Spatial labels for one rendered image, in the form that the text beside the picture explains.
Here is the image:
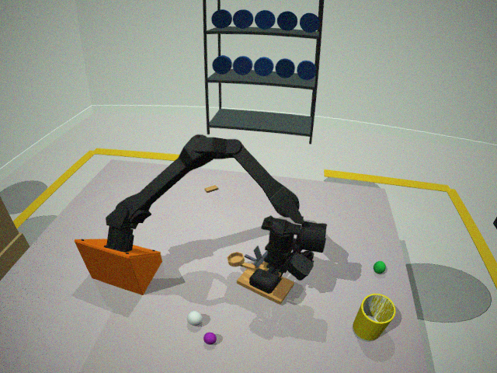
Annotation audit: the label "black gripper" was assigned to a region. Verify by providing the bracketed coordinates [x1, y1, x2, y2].
[249, 238, 302, 294]

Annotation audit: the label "white ball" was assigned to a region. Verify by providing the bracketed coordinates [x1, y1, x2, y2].
[187, 311, 203, 326]

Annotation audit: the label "yellow cup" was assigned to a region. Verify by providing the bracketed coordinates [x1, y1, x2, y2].
[353, 294, 396, 342]

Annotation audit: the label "purple ball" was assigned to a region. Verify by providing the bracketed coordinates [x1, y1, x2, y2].
[203, 333, 217, 345]

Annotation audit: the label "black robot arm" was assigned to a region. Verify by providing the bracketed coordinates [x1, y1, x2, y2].
[104, 135, 327, 281]

